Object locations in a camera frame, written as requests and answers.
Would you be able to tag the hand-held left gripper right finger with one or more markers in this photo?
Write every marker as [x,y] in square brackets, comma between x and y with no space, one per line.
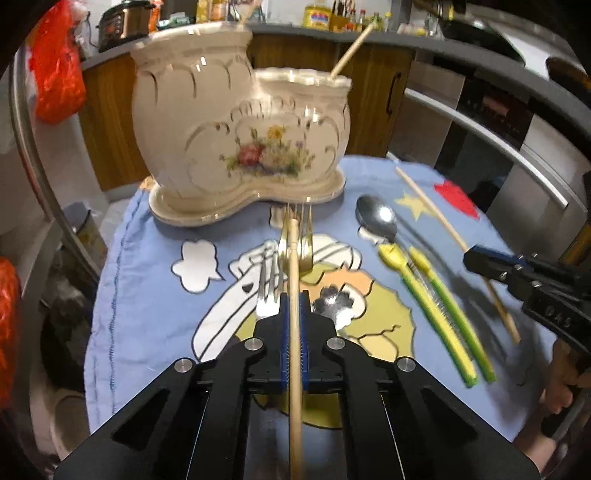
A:
[304,318]

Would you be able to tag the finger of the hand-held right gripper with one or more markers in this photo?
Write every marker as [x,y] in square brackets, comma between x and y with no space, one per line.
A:
[485,265]

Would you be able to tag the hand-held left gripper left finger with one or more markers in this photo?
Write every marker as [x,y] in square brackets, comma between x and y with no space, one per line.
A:
[284,318]

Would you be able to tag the silver fork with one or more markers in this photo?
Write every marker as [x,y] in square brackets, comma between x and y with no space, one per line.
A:
[265,295]

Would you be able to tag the gold fork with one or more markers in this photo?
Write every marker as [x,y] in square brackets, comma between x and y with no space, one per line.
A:
[307,249]

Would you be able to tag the floral ceramic utensil holder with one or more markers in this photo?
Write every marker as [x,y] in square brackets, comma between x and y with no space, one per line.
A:
[194,138]

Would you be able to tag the person's right hand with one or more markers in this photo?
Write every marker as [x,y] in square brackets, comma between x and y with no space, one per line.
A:
[558,369]

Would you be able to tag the blue cartoon printed cloth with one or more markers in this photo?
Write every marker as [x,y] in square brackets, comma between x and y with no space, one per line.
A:
[152,286]

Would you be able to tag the steel built-in oven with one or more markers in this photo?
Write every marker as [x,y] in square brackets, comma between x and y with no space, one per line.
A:
[498,110]

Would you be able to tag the trash bin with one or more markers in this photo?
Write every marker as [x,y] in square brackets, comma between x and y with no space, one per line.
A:
[90,240]

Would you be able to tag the dark frying pan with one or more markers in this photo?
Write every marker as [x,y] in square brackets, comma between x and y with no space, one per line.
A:
[568,69]

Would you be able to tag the row of sauce bottles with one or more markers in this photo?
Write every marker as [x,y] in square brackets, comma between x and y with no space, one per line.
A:
[369,22]

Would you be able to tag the red mesh bag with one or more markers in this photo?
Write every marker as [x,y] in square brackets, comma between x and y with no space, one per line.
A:
[9,323]

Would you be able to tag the wooden knife block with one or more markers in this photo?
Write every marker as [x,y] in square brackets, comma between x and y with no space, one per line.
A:
[340,21]

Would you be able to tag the yellow oil jug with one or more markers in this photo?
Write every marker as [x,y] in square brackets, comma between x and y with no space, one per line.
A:
[316,17]

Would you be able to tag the curved steel bar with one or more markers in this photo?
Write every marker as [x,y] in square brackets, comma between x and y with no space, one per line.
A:
[27,138]

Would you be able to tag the amber oil bottle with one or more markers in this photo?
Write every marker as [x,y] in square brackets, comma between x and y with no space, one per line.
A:
[220,9]
[204,10]

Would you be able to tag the brown electric pressure cooker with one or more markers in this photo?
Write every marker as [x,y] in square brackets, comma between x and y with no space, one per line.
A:
[122,23]

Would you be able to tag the red plastic bag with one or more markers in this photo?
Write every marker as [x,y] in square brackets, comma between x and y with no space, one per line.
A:
[55,69]

